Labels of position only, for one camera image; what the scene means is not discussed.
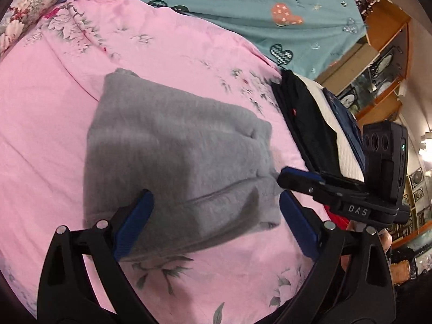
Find grey sweat pants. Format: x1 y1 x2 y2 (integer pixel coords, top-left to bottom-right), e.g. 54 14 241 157
83 68 282 260

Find red floral pillow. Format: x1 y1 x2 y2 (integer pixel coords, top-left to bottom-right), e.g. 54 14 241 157
0 0 75 58

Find pink floral bed sheet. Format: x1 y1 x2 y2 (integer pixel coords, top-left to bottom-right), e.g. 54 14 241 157
0 0 338 321

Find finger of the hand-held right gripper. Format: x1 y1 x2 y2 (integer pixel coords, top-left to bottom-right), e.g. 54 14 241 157
277 166 326 194

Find teal heart print pillow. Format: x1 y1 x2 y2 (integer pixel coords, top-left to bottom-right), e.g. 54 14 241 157
98 0 367 82

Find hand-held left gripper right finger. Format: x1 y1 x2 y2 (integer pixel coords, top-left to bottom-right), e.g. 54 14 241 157
273 190 397 324

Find person's right hand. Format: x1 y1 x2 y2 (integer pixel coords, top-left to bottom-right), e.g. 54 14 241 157
339 221 394 274

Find wall lamp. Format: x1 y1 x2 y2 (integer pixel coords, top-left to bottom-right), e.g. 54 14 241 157
420 131 432 160

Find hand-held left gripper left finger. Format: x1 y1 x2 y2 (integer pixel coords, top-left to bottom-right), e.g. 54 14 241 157
36 189 159 324

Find wooden display cabinet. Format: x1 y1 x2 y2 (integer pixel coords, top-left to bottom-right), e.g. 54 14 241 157
314 0 432 277

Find red garment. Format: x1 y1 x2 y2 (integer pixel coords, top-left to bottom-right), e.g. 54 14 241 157
327 207 352 232

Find blue jeans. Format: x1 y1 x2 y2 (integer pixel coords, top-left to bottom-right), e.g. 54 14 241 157
322 88 367 166

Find white quilted mat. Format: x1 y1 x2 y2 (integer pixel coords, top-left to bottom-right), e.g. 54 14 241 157
297 74 367 183

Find stack of dark folded clothes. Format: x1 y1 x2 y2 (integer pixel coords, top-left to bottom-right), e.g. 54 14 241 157
272 70 365 181

